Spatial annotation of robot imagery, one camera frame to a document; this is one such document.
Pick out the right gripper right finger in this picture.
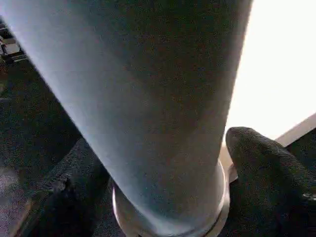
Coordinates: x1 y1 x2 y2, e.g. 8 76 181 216
221 126 316 237

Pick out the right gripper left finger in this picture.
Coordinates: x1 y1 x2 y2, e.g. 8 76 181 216
27 138 122 237

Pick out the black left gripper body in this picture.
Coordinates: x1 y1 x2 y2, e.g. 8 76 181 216
0 16 28 64

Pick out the white plastic table leg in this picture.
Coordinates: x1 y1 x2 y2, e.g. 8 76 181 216
0 0 255 237

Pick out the white plastic table top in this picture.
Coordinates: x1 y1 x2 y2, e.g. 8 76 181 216
219 0 316 184

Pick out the black work surface mat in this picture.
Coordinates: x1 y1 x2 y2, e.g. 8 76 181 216
0 56 316 237

